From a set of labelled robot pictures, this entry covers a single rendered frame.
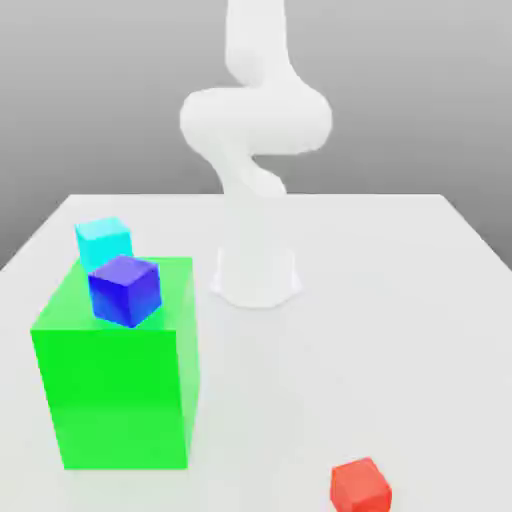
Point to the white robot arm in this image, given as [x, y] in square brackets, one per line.
[256, 116]

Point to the small blue cube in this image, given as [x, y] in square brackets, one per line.
[124, 292]

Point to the small cyan cube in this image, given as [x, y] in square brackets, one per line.
[102, 240]

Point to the small red cube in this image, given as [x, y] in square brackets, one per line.
[360, 488]

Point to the large green box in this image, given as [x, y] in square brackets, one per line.
[112, 392]

